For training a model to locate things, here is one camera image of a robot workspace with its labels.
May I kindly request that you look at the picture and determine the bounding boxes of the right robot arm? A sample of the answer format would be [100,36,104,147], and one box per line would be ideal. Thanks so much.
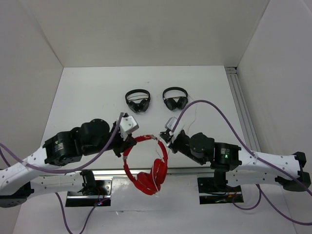
[160,130,311,192]

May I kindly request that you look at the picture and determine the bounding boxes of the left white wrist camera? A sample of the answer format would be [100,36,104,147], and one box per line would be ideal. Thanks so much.
[119,113,139,141]

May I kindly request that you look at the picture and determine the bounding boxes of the purple cable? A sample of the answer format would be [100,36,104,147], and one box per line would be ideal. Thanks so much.
[172,99,312,225]
[0,112,130,234]

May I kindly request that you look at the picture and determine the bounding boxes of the black headphones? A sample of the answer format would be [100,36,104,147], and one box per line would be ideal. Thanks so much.
[162,87,188,111]
[125,89,151,113]

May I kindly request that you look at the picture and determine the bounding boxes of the red over-ear headphones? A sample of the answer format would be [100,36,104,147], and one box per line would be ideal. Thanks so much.
[123,135,168,195]

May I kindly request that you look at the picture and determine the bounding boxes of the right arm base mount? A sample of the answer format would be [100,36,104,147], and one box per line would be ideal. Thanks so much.
[197,177,244,205]

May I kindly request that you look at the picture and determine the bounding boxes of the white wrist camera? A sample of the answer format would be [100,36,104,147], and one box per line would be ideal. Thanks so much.
[119,113,139,141]
[165,117,185,145]

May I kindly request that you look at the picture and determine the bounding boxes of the white headphone cable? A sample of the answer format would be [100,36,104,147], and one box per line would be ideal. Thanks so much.
[150,97,198,198]

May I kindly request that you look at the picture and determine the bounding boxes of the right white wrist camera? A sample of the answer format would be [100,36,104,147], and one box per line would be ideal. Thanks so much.
[165,117,185,145]

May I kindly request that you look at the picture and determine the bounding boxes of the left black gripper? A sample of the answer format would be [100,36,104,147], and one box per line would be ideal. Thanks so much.
[82,120,137,157]

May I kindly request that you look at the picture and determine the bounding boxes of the aluminium side rail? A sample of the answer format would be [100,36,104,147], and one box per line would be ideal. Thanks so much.
[225,67,261,152]

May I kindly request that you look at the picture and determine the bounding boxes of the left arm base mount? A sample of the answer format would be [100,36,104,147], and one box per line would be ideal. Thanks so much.
[65,176,113,207]

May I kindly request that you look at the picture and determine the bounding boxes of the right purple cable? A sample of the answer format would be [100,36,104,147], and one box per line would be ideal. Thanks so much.
[172,99,312,225]

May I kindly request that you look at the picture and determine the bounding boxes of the aluminium table edge rail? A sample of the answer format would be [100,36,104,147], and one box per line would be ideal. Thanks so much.
[39,167,214,178]

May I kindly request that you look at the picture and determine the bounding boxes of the black headphones right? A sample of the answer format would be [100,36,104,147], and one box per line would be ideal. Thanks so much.
[162,87,188,111]

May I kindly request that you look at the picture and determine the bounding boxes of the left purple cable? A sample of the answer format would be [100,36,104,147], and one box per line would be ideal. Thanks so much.
[0,112,130,234]

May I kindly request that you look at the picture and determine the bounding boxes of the black headphones left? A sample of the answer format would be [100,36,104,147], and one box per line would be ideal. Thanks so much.
[125,89,151,113]

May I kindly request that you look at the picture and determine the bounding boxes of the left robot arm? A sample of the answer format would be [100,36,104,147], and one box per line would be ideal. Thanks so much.
[0,115,139,208]

